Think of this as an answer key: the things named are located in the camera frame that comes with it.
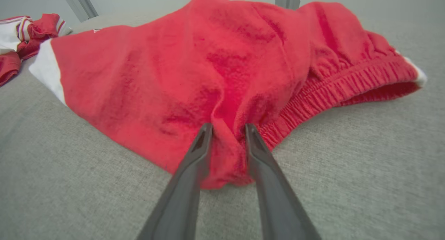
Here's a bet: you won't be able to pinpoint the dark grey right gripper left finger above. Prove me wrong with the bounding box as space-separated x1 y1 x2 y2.
137 123 213 240

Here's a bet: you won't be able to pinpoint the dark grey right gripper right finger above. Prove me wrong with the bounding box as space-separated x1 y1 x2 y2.
245 123 321 240

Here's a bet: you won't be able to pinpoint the red shorts with white trim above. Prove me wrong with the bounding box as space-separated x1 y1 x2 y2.
29 0 427 190

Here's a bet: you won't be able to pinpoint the red and white basketball jersey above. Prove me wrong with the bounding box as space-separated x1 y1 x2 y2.
0 13 73 88

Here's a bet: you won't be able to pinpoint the grey fabric sofa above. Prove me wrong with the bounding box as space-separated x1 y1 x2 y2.
0 0 445 240

